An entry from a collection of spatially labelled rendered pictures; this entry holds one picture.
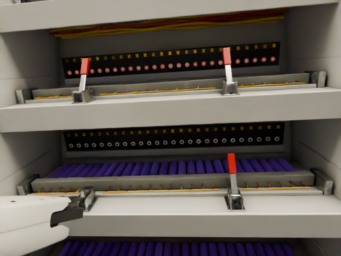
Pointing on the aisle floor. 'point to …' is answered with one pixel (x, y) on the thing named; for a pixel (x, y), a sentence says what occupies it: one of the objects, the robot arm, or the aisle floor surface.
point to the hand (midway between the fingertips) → (61, 208)
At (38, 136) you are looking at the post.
